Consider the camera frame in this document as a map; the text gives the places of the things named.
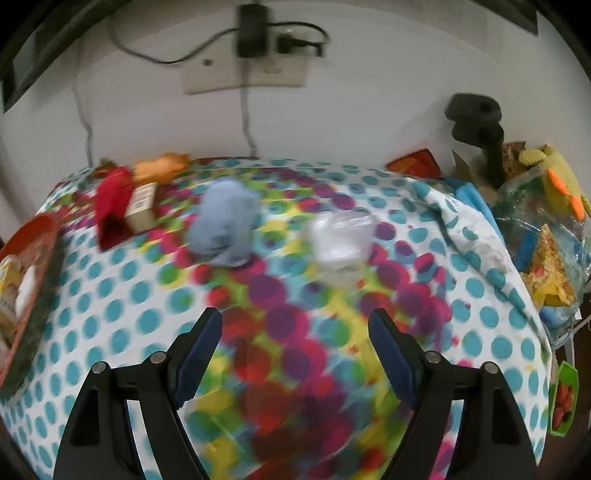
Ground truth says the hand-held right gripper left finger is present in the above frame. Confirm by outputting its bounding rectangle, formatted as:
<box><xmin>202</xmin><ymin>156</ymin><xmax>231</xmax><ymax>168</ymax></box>
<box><xmin>53</xmin><ymin>307</ymin><xmax>223</xmax><ymax>480</ymax></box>

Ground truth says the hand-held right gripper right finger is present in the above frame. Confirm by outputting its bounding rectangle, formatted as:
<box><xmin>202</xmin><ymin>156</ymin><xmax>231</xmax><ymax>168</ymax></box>
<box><xmin>368</xmin><ymin>308</ymin><xmax>539</xmax><ymax>480</ymax></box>

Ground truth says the round red tray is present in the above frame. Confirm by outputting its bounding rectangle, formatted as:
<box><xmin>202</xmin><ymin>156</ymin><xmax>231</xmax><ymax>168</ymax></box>
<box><xmin>0</xmin><ymin>212</ymin><xmax>65</xmax><ymax>402</ymax></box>

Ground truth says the white sock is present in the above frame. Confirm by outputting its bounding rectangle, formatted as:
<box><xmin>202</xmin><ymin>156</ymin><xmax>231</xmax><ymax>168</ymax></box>
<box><xmin>16</xmin><ymin>265</ymin><xmax>38</xmax><ymax>315</ymax></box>

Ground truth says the polka dot tablecloth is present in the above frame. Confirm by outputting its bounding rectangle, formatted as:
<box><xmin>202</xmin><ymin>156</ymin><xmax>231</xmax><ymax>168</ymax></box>
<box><xmin>0</xmin><ymin>157</ymin><xmax>555</xmax><ymax>480</ymax></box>

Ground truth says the clear plastic bag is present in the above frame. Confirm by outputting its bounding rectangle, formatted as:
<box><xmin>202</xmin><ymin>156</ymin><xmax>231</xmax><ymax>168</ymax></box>
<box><xmin>302</xmin><ymin>210</ymin><xmax>377</xmax><ymax>287</ymax></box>

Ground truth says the blue rolled sock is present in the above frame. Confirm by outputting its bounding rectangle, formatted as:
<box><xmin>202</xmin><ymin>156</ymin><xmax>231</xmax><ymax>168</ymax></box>
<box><xmin>187</xmin><ymin>179</ymin><xmax>262</xmax><ymax>268</ymax></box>

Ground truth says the small cream box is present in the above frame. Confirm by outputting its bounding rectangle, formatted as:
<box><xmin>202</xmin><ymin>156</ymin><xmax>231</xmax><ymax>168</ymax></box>
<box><xmin>124</xmin><ymin>181</ymin><xmax>158</xmax><ymax>233</ymax></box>

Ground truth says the green snack packet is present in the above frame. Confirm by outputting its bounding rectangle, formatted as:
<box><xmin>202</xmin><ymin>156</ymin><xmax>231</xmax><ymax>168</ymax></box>
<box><xmin>547</xmin><ymin>360</ymin><xmax>580</xmax><ymax>437</ymax></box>

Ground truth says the red fabric pouch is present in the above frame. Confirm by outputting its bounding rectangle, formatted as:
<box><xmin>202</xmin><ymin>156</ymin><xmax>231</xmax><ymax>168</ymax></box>
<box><xmin>95</xmin><ymin>166</ymin><xmax>134</xmax><ymax>252</ymax></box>

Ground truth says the blue cloth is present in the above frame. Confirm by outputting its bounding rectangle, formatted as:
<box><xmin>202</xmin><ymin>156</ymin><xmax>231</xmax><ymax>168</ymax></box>
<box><xmin>455</xmin><ymin>182</ymin><xmax>499</xmax><ymax>232</ymax></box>

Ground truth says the yellow patterned packet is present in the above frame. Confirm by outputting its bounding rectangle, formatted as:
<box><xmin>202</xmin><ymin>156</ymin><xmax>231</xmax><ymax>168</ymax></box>
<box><xmin>526</xmin><ymin>224</ymin><xmax>578</xmax><ymax>308</ymax></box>

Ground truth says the orange toy pig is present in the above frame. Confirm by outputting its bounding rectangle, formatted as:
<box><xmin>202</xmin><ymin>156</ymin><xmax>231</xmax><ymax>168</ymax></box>
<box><xmin>133</xmin><ymin>152</ymin><xmax>190</xmax><ymax>183</ymax></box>

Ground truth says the orange red packet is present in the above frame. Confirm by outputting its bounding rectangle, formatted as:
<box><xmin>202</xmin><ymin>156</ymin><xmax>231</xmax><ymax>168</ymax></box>
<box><xmin>385</xmin><ymin>148</ymin><xmax>441</xmax><ymax>178</ymax></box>

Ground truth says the clear bag of toys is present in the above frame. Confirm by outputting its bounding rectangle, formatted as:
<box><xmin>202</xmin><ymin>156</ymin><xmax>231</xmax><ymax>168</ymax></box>
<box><xmin>492</xmin><ymin>166</ymin><xmax>591</xmax><ymax>333</ymax></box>

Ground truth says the yellow knitted toy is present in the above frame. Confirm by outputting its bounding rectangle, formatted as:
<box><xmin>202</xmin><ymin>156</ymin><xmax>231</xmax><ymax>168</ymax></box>
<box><xmin>517</xmin><ymin>144</ymin><xmax>591</xmax><ymax>217</ymax></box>

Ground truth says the black plug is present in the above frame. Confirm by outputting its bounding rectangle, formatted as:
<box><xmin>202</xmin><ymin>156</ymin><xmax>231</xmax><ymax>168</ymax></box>
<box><xmin>276</xmin><ymin>32</ymin><xmax>308</xmax><ymax>52</ymax></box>

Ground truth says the black power adapter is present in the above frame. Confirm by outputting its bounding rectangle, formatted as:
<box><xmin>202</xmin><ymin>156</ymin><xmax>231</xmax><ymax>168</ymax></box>
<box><xmin>236</xmin><ymin>4</ymin><xmax>269</xmax><ymax>58</ymax></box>

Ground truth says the black hanging cable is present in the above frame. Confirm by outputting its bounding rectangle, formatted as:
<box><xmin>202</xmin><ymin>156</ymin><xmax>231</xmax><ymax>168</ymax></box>
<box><xmin>240</xmin><ymin>58</ymin><xmax>258</xmax><ymax>158</ymax></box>

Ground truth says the grey cable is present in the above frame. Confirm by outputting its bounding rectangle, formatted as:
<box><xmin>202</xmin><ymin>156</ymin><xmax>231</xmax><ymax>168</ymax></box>
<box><xmin>71</xmin><ymin>88</ymin><xmax>95</xmax><ymax>167</ymax></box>

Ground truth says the beige wall socket plate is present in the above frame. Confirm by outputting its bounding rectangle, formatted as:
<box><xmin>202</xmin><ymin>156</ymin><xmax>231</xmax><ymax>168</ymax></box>
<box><xmin>180</xmin><ymin>46</ymin><xmax>309</xmax><ymax>95</ymax></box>

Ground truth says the black adapter cable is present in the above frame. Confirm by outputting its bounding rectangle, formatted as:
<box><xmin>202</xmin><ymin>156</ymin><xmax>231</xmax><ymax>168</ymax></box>
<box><xmin>108</xmin><ymin>18</ymin><xmax>241</xmax><ymax>65</ymax></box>

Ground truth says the black picture frame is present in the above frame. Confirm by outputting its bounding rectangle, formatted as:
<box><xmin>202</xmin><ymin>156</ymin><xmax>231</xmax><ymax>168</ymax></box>
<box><xmin>0</xmin><ymin>0</ymin><xmax>121</xmax><ymax>114</ymax></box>

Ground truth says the black plug cable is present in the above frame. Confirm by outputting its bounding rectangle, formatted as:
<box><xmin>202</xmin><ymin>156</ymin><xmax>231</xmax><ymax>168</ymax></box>
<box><xmin>268</xmin><ymin>21</ymin><xmax>328</xmax><ymax>58</ymax></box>

